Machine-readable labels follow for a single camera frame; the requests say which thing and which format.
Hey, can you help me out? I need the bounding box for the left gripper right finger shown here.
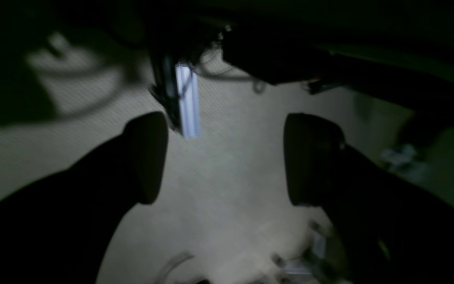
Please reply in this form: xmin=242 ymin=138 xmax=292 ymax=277
xmin=283 ymin=113 xmax=454 ymax=284

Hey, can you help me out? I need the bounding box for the aluminium frame rail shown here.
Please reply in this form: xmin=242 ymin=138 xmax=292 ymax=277
xmin=150 ymin=55 xmax=202 ymax=139

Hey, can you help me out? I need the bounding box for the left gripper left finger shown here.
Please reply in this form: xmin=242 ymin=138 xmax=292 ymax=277
xmin=0 ymin=112 xmax=169 ymax=284

